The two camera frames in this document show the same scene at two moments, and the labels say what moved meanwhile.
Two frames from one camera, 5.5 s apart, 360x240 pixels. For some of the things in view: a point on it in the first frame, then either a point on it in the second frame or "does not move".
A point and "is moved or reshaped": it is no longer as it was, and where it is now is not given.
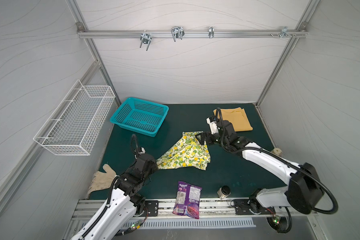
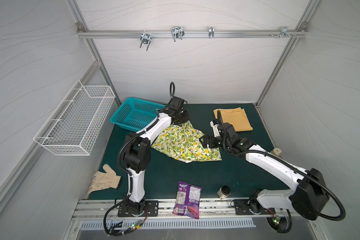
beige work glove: (102, 180) does not move
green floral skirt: (188, 152) is moved or reshaped
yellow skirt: (237, 116) does not move
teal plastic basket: (140, 115) does not move
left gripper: (154, 166) -> (186, 118)
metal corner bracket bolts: (284, 31) does not move
